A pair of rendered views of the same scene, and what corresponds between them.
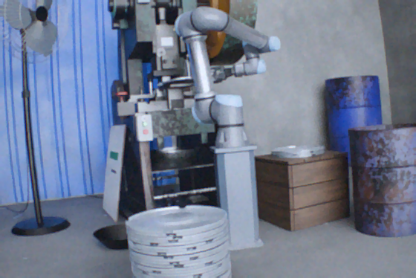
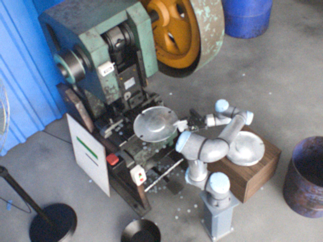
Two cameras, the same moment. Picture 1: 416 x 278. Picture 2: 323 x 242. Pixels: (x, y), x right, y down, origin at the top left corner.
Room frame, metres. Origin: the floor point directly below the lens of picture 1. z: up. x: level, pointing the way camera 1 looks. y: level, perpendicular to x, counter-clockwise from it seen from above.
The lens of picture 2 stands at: (0.95, 0.36, 2.36)
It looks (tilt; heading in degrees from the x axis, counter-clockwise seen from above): 50 degrees down; 348
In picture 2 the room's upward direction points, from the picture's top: 10 degrees counter-clockwise
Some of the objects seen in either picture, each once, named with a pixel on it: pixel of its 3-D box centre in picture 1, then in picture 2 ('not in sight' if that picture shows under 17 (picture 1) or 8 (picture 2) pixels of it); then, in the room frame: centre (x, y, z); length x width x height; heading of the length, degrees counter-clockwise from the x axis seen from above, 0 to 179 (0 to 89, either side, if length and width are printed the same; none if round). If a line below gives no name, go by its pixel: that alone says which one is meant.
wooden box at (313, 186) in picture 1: (300, 186); (241, 162); (2.13, -0.48, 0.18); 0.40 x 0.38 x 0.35; 20
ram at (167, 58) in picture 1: (165, 47); (125, 83); (2.46, 0.21, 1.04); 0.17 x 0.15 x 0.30; 22
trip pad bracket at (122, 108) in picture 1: (126, 118); (119, 168); (2.16, 0.43, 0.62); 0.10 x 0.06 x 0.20; 112
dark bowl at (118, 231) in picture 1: (122, 237); (141, 240); (1.90, 0.46, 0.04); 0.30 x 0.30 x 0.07
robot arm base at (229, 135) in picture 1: (231, 134); (218, 194); (1.80, -0.11, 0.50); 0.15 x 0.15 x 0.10
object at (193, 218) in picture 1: (175, 218); not in sight; (1.13, 0.11, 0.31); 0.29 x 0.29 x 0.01
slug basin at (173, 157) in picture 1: (171, 157); not in sight; (2.50, 0.23, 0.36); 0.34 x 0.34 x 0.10
